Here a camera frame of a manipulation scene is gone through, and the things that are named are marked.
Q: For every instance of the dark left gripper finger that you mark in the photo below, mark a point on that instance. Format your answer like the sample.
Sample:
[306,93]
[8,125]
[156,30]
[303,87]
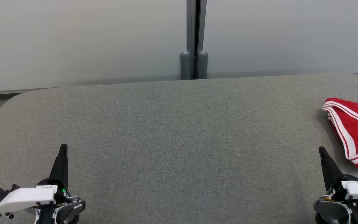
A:
[60,165]

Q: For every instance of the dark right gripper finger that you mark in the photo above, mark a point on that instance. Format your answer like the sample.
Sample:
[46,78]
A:
[329,168]

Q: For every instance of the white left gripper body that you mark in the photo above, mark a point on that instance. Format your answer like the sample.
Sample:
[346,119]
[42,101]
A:
[26,197]

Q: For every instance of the red white sports jersey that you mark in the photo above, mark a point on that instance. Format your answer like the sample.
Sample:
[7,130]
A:
[357,130]

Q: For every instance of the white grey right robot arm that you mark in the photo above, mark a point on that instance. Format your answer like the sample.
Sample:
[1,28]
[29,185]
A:
[334,213]

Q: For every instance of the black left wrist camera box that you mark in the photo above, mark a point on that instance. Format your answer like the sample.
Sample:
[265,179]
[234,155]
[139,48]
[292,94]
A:
[2,194]

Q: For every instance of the grey round partition post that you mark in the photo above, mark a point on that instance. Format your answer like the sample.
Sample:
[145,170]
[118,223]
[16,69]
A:
[185,65]
[203,65]

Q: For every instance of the grey vertical partition frame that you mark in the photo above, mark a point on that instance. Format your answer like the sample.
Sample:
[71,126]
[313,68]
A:
[192,25]

